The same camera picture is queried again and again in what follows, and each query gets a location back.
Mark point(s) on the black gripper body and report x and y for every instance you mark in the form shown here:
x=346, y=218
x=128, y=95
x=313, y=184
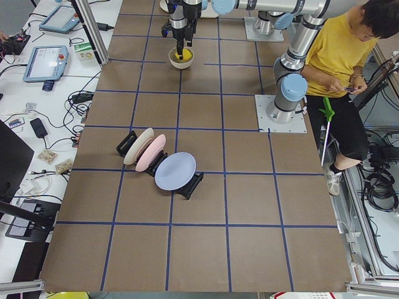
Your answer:
x=181, y=33

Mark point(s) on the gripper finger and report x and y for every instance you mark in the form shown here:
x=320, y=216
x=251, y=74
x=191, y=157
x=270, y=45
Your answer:
x=179, y=49
x=189, y=43

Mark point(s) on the yellow lemon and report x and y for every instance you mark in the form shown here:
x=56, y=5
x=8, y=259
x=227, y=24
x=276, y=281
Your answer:
x=188, y=56

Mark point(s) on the white ceramic bowl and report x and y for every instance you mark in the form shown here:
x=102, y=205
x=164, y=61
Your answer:
x=185, y=62

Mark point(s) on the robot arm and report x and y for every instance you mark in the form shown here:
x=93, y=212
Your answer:
x=291, y=85

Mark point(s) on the black power adapter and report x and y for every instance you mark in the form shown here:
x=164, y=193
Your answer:
x=104, y=27

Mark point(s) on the green white carton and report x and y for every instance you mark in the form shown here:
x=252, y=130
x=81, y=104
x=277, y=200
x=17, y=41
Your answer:
x=84, y=51

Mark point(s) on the cream plate in rack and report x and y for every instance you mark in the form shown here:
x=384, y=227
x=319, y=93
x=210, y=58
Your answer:
x=138, y=146

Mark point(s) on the upper teach pendant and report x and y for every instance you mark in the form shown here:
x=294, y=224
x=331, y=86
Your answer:
x=62, y=20

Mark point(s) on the teach pendant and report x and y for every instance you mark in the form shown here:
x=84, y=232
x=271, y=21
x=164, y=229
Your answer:
x=62, y=20
x=46, y=63

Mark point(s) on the pink plate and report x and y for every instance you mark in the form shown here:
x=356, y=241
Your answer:
x=150, y=153

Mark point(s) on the blue plate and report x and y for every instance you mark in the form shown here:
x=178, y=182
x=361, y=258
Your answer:
x=175, y=171

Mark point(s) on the black dish rack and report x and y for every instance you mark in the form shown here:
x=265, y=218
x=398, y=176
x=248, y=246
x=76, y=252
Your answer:
x=186, y=191

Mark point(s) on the lower teach pendant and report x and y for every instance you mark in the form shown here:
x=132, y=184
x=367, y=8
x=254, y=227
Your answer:
x=46, y=63

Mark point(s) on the person in yellow shirt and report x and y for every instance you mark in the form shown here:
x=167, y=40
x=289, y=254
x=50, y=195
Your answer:
x=333, y=66

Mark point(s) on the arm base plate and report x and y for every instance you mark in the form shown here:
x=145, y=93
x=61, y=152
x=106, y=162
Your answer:
x=272, y=120
x=261, y=30

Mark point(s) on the aluminium frame post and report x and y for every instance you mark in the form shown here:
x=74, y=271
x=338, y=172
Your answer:
x=86, y=18

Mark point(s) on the green handled tool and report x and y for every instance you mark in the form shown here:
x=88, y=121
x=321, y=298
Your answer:
x=328, y=113

